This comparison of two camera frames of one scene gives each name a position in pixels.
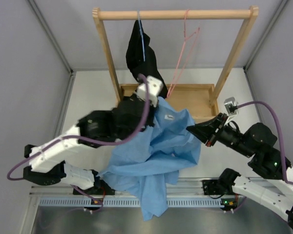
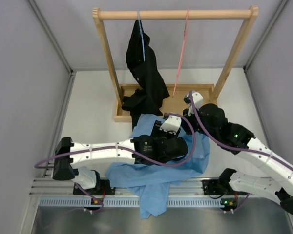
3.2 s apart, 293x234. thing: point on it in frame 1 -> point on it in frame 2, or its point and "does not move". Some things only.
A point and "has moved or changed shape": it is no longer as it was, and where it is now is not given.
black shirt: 135,62 does not move
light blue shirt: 154,157 has moved or changed shape
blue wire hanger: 141,35 does not move
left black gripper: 154,111 -> 156,131
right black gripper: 205,130 -> 186,126
